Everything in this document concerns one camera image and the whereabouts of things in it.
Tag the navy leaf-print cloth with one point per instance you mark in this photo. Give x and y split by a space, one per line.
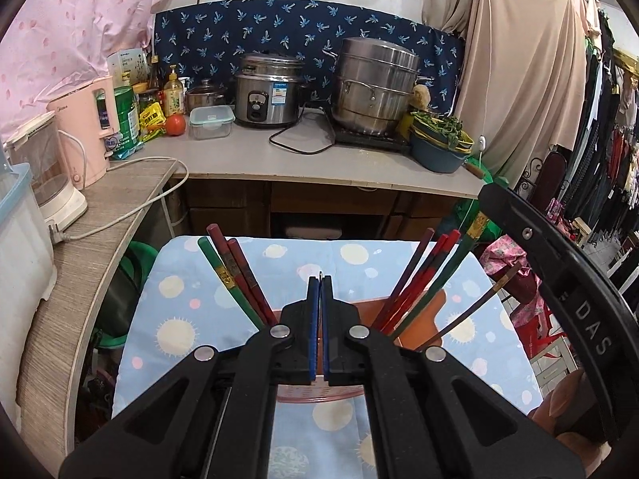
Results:
209 30

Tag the small steel pot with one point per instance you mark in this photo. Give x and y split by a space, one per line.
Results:
204 95

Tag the blue plastic basin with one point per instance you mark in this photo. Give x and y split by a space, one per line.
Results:
434 157

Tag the brown chopstick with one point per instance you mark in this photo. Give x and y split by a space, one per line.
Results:
478 299

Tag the dark sauce bottle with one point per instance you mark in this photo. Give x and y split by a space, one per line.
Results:
154 75

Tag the leafy greens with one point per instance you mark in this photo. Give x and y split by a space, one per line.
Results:
439 127

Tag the pink electric kettle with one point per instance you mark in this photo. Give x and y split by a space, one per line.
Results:
80 134

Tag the green tin can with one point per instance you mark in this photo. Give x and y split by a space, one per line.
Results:
127 119

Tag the yellow dish soap bottle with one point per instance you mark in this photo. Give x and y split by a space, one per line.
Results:
173 97

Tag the white blender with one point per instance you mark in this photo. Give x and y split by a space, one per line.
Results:
40 159

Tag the green chopstick with gold band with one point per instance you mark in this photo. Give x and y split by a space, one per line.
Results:
224 279
477 225

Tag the dish rack with blue lid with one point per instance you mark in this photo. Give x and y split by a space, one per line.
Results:
20 249

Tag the beige curtain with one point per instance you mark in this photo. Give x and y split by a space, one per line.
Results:
519 60

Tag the yellow loofah sponge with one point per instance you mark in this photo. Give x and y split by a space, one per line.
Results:
420 96

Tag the pink printed sheet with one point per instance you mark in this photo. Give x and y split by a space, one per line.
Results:
75 20

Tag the yellow snack packet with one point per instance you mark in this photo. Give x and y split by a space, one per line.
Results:
152 117

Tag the black induction cooker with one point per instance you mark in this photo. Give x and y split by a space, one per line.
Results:
369 140

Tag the white and green carton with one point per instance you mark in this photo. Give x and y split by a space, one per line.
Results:
127 65

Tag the steel steamer pot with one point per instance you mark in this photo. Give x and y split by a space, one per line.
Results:
374 90

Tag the pink plastic bag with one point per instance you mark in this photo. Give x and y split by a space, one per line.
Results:
499 259

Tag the row of hanging clothes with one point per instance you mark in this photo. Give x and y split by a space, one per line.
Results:
599 159

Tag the wooden cabinet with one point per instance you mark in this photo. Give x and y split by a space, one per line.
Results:
319 199

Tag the light blue dotted cloth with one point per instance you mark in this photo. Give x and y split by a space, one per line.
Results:
174 319

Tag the person's right hand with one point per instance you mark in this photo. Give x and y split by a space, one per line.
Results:
581 454

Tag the red tomato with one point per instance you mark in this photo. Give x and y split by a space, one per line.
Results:
175 125

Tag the pink plastic utensil basket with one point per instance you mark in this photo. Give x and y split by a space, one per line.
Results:
427 312

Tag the steel rice cooker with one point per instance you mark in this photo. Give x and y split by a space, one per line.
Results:
264 95

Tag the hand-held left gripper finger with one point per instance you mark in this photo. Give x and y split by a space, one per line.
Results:
327 339
314 339

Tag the clear food container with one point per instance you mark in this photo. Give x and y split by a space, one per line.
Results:
209 122

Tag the green plastic bag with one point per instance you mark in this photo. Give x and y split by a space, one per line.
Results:
500 181

